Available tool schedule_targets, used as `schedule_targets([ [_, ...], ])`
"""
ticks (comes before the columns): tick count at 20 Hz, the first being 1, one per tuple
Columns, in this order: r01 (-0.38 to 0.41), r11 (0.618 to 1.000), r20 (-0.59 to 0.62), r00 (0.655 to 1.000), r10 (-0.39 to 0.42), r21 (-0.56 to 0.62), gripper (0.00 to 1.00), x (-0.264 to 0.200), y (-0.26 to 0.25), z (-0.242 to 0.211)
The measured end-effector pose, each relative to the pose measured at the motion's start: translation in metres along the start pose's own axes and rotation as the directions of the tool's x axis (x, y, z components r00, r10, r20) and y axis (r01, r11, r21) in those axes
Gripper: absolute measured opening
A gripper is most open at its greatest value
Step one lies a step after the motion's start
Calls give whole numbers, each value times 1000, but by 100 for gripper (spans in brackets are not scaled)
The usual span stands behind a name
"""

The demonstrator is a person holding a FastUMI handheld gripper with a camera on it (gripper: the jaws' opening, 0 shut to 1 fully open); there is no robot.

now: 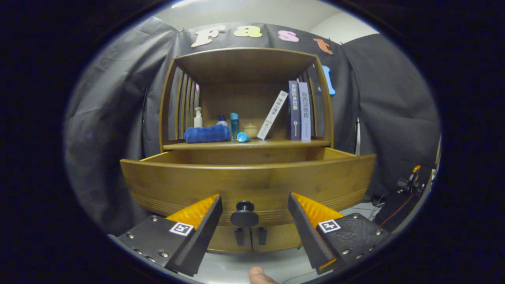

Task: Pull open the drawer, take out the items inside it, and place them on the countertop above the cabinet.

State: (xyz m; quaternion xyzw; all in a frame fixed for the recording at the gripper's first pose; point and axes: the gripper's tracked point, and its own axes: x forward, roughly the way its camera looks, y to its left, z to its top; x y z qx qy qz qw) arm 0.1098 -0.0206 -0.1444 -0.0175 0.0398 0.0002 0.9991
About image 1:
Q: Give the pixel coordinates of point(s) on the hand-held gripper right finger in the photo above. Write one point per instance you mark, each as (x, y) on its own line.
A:
(303, 228)

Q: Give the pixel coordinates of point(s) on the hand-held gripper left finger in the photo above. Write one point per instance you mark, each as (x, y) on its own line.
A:
(205, 232)

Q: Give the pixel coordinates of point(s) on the wooden drawer with black knob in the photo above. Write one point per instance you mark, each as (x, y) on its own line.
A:
(197, 181)

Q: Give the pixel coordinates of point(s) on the blue and white tube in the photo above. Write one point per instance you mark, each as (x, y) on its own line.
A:
(243, 137)

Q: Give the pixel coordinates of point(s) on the wooden cabinet door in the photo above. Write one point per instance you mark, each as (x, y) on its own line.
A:
(280, 236)
(225, 240)

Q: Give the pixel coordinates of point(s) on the wooden countertop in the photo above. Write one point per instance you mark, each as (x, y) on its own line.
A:
(276, 143)

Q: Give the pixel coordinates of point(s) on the wooden cabinet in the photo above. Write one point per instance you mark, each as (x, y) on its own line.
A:
(244, 65)

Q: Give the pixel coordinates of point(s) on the black equipment with orange part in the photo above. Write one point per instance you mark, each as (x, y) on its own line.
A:
(394, 207)

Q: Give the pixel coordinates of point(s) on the blue folded towel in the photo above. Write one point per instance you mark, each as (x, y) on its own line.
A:
(207, 134)

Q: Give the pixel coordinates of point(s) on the clear blue bottle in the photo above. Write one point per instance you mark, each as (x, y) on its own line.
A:
(234, 126)

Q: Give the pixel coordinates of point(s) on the beige lidded teacup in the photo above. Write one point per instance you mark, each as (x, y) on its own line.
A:
(251, 131)

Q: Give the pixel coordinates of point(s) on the white bottle with blue cap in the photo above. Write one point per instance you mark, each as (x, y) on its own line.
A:
(222, 122)

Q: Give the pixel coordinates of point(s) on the white pump bottle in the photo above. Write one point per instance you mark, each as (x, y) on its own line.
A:
(198, 120)

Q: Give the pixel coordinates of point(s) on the lavender book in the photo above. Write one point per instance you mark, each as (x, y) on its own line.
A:
(304, 112)

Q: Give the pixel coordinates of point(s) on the white book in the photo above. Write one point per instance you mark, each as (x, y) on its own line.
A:
(272, 115)

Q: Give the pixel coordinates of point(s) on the dark blue book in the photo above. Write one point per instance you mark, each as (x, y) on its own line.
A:
(294, 110)

